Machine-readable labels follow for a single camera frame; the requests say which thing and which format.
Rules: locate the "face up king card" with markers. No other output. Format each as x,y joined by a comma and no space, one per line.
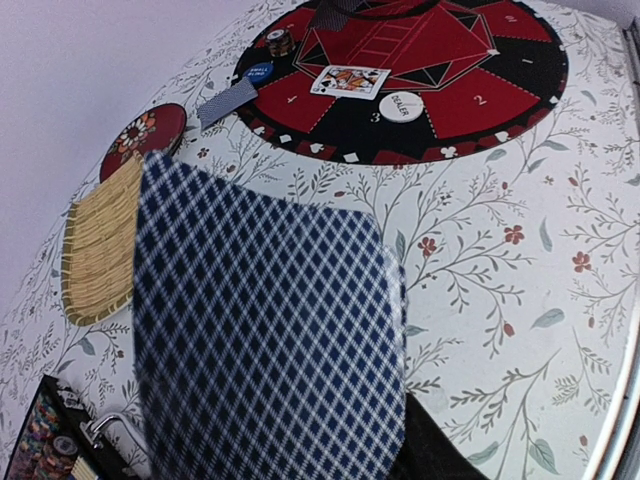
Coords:
350,82

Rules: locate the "white dealer button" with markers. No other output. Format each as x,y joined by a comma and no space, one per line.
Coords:
401,107

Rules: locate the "red floral round plate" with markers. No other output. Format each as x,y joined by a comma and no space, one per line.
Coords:
159,128

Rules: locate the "woven bamboo tray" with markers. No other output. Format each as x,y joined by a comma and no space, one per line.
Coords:
98,247

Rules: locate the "dealt card face down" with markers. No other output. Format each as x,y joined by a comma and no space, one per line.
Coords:
226,102
333,15

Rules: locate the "chrome case handle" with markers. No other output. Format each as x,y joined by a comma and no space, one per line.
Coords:
95,430

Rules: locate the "blue small blind button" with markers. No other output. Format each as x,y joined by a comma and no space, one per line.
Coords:
259,73

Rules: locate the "black poker set case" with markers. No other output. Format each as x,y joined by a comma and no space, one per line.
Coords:
50,445

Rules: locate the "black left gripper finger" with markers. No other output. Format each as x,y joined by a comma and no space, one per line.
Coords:
426,452

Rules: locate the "red white poker chip stack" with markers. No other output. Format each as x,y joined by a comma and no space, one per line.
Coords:
280,42

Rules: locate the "round red black poker mat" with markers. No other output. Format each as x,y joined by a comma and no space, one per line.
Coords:
487,71

